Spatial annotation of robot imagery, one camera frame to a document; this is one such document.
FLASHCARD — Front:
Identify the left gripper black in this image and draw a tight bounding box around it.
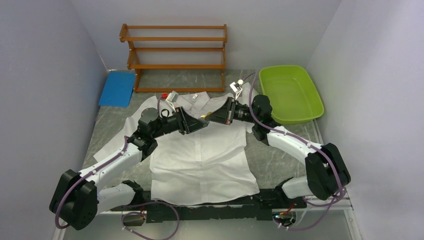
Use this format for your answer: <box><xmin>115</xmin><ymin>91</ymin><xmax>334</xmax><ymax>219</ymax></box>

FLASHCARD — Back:
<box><xmin>151</xmin><ymin>106</ymin><xmax>207</xmax><ymax>139</ymax></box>

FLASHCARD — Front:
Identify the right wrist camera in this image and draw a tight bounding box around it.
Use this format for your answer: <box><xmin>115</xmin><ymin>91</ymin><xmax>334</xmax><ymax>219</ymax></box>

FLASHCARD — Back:
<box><xmin>229</xmin><ymin>79</ymin><xmax>244</xmax><ymax>101</ymax></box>

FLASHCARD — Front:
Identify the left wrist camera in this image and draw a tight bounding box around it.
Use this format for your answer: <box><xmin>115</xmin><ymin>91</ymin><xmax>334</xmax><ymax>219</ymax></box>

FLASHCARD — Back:
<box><xmin>161</xmin><ymin>90</ymin><xmax>179</xmax><ymax>112</ymax></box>

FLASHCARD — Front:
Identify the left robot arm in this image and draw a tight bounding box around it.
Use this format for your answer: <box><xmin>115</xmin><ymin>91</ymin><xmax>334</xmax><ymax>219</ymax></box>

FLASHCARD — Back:
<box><xmin>49</xmin><ymin>107</ymin><xmax>209</xmax><ymax>230</ymax></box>

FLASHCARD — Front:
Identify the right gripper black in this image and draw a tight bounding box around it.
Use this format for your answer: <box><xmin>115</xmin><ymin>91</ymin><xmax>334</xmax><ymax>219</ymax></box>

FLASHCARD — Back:
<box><xmin>205</xmin><ymin>97</ymin><xmax>259</xmax><ymax>125</ymax></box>

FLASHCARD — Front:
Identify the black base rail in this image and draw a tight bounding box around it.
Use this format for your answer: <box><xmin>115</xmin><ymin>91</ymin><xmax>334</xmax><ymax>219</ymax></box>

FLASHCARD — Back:
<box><xmin>111</xmin><ymin>188</ymin><xmax>307</xmax><ymax>223</ymax></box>

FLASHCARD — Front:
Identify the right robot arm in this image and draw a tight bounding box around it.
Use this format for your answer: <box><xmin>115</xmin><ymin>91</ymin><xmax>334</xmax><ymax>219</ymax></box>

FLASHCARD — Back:
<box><xmin>204</xmin><ymin>94</ymin><xmax>351</xmax><ymax>208</ymax></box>

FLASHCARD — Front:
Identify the yellow brooch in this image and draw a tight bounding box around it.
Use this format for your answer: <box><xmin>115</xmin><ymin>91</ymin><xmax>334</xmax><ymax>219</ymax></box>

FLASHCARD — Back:
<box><xmin>198</xmin><ymin>112</ymin><xmax>212</xmax><ymax>121</ymax></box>

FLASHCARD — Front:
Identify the white shirt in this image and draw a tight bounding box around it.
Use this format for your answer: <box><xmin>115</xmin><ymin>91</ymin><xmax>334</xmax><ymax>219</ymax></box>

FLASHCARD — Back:
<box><xmin>93</xmin><ymin>92</ymin><xmax>261</xmax><ymax>206</ymax></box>

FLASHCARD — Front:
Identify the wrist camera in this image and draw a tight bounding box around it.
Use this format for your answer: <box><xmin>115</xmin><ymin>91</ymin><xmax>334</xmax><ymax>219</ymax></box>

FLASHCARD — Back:
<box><xmin>161</xmin><ymin>90</ymin><xmax>179</xmax><ymax>112</ymax></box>
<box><xmin>229</xmin><ymin>79</ymin><xmax>244</xmax><ymax>101</ymax></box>

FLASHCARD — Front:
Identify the wooden shoe rack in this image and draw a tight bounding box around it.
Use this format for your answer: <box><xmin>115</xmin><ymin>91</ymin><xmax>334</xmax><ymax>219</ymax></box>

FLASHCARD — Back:
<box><xmin>119</xmin><ymin>23</ymin><xmax>229</xmax><ymax>93</ymax></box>

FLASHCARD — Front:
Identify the blue board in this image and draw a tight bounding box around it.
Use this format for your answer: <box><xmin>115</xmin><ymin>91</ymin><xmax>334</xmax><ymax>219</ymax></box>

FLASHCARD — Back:
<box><xmin>98</xmin><ymin>71</ymin><xmax>136</xmax><ymax>108</ymax></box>

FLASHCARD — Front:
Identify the green plastic basin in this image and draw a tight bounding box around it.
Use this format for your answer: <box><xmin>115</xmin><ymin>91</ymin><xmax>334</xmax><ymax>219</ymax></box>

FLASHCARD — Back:
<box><xmin>258</xmin><ymin>65</ymin><xmax>325</xmax><ymax>125</ymax></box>

